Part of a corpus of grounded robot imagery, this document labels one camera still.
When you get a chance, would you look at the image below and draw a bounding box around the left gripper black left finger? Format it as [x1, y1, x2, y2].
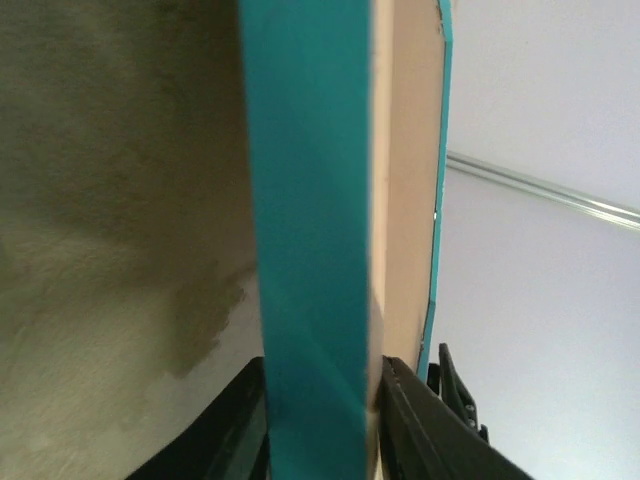
[128, 357, 270, 480]

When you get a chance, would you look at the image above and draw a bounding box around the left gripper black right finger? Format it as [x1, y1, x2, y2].
[379, 343, 530, 480]

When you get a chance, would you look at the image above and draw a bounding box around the teal wooden picture frame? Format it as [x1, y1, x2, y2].
[239, 1, 453, 479]

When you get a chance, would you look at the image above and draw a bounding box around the right aluminium corner post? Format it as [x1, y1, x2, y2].
[447, 151, 639, 231]

